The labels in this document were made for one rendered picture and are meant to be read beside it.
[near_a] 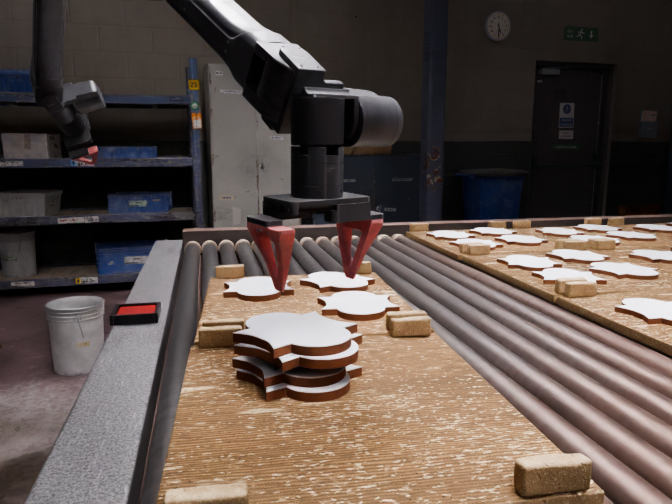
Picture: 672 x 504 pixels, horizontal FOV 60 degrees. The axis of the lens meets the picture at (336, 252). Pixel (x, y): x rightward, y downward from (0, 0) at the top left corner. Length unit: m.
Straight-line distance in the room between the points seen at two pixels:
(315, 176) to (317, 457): 0.27
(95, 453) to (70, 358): 2.82
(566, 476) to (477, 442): 0.10
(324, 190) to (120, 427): 0.33
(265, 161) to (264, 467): 4.88
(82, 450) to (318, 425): 0.23
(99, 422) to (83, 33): 5.35
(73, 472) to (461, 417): 0.37
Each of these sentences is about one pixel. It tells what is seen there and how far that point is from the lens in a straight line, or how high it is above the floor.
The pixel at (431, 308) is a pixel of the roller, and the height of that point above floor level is 0.91.
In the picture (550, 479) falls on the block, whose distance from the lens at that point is 0.52.
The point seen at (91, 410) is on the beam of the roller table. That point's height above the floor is 0.91.
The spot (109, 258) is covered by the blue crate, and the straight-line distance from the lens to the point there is 5.25.
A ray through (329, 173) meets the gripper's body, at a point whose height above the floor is 1.18.
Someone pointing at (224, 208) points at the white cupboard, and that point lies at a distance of 5.32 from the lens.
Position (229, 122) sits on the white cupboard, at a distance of 5.29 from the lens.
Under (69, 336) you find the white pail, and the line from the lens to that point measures 3.41.
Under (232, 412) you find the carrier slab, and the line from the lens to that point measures 0.63.
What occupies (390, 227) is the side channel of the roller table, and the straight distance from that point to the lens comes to 1.93.
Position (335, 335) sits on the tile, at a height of 1.00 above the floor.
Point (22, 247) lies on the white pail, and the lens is 5.43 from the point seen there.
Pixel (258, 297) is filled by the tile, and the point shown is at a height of 0.94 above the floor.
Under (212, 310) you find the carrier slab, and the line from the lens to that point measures 1.00.
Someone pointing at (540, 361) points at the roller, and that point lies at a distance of 0.87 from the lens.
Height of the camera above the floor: 1.21
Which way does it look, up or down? 10 degrees down
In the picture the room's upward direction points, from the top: straight up
